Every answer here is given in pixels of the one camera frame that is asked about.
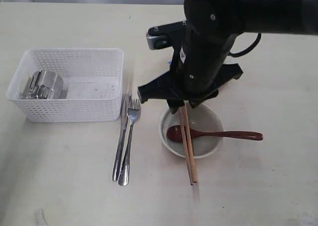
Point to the white perforated plastic basket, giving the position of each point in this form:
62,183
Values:
92,88

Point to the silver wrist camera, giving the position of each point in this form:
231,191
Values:
168,35

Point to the silver fork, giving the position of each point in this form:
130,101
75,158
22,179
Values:
133,114

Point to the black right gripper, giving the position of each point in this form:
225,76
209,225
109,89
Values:
196,72

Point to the silver table knife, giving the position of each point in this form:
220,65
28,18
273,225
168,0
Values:
123,127

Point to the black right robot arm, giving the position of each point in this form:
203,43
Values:
219,18

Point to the wooden chopstick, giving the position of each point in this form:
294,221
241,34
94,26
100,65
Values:
190,146
181,115

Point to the brown wooden spoon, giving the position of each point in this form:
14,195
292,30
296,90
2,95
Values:
174,134

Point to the grey-green ceramic bowl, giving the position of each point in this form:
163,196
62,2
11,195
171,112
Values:
201,119

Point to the silver metal spoon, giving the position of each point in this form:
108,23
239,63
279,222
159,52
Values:
44,84

